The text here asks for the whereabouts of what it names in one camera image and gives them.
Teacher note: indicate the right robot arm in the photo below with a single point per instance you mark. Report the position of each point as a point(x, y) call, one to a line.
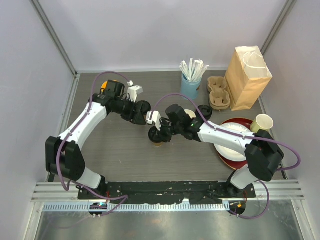
point(263, 156)

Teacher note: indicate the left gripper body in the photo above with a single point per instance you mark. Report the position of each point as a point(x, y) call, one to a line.
point(125, 108)

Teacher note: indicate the aluminium front rail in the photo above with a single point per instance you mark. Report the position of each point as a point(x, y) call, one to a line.
point(56, 199)

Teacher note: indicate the white paper plate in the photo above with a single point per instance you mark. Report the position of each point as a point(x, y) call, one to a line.
point(228, 153)

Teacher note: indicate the black coffee cup lid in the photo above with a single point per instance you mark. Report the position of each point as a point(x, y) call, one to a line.
point(144, 106)

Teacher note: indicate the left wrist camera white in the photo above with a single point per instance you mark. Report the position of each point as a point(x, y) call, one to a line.
point(133, 92)

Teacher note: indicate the yellow-green mug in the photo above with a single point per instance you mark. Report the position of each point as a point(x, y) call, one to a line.
point(262, 122)

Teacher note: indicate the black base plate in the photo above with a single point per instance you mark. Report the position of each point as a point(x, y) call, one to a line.
point(167, 192)

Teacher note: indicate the orange bowl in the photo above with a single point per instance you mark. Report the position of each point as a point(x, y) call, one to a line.
point(104, 86)

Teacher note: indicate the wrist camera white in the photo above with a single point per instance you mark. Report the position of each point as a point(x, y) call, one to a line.
point(133, 92)
point(153, 118)

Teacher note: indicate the blue straw holder cup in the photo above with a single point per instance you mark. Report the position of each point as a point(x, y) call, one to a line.
point(190, 88)

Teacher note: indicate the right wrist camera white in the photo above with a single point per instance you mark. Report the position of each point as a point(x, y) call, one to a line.
point(153, 118)

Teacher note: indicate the cardboard cup carrier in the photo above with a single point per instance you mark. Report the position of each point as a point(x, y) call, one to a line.
point(219, 98)

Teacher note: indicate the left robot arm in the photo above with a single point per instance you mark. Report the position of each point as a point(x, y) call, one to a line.
point(63, 154)

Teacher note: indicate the black lid stack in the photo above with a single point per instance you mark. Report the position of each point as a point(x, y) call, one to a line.
point(206, 111)

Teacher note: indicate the stack of paper cups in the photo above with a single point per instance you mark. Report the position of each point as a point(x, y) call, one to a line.
point(190, 113)

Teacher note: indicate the white wrapped straws bundle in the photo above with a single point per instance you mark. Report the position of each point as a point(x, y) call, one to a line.
point(193, 70)

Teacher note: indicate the brown paper bag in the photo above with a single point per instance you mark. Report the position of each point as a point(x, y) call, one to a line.
point(247, 76)

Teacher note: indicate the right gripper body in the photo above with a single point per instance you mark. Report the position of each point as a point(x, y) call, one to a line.
point(174, 128)

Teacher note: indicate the red round tray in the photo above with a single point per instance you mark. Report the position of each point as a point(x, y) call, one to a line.
point(244, 122)

